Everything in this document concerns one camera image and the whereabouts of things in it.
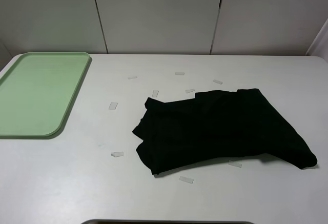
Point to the clear tape marker far left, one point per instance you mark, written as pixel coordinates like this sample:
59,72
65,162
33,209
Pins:
113,106

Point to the black short sleeve shirt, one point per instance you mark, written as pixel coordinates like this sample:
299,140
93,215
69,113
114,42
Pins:
217,124

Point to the light green plastic tray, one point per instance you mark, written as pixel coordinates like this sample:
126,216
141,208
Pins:
37,92

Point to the clear tape marker bottom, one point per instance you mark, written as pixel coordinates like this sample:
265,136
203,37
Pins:
186,179

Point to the clear tape marker middle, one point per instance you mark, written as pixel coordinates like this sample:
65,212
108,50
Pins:
155,93

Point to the clear tape marker lower right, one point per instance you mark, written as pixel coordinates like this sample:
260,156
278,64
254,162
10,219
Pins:
235,164

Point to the clear tape marker lower left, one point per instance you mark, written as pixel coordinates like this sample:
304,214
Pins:
117,154

